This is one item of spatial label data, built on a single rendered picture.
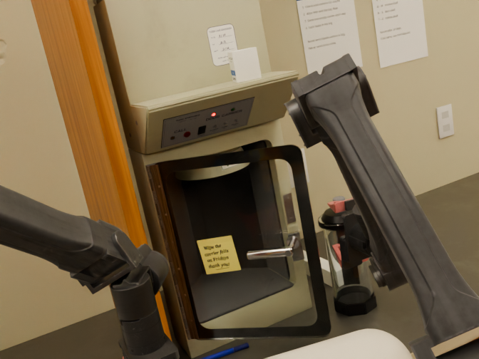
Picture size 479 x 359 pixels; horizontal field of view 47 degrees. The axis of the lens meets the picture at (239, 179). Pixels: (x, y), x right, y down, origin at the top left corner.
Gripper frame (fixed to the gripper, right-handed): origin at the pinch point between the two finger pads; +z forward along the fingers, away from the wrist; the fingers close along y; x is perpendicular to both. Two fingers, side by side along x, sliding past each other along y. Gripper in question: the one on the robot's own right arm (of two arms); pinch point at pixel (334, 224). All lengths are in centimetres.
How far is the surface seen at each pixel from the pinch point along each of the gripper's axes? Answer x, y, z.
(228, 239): 23.8, 3.0, 1.5
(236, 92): 17.9, 31.4, 0.9
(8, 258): 65, -5, 54
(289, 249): 16.9, 2.5, -10.7
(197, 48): 20.3, 40.3, 12.1
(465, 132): -96, -4, 57
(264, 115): 9.5, 25.1, 7.6
